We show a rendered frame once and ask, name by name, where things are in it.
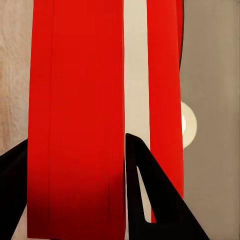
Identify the radio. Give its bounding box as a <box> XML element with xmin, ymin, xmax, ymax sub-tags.
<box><xmin>27</xmin><ymin>0</ymin><xmax>185</xmax><ymax>240</ymax></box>

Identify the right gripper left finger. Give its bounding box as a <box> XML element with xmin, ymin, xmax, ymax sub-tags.
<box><xmin>0</xmin><ymin>139</ymin><xmax>28</xmax><ymax>240</ymax></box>

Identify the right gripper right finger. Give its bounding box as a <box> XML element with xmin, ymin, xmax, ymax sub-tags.
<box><xmin>125</xmin><ymin>133</ymin><xmax>210</xmax><ymax>240</ymax></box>

